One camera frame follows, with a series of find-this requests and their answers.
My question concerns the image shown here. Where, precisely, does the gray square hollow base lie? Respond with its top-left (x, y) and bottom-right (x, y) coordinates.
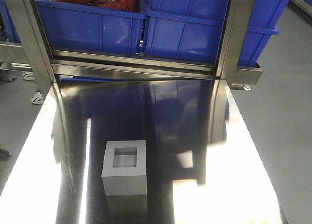
top-left (101, 140), bottom-right (147, 196)

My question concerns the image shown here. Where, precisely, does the blue plastic bin right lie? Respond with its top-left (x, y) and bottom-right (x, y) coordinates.
top-left (141, 0), bottom-right (289, 67)

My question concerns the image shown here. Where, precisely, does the blue bin with red items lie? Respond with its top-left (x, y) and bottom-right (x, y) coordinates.
top-left (35, 0), bottom-right (146, 55)

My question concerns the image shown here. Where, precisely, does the white sandal near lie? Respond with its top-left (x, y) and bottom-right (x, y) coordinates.
top-left (30, 89), bottom-right (44, 105)

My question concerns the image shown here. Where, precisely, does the white sandal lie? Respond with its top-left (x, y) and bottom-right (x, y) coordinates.
top-left (30, 89), bottom-right (44, 105)
top-left (22, 72), bottom-right (36, 81)

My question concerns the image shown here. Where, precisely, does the white sandal far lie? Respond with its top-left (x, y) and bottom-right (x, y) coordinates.
top-left (22, 72), bottom-right (36, 81)

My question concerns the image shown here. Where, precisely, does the stainless steel rack frame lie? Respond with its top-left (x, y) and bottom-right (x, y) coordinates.
top-left (0, 0), bottom-right (262, 96)

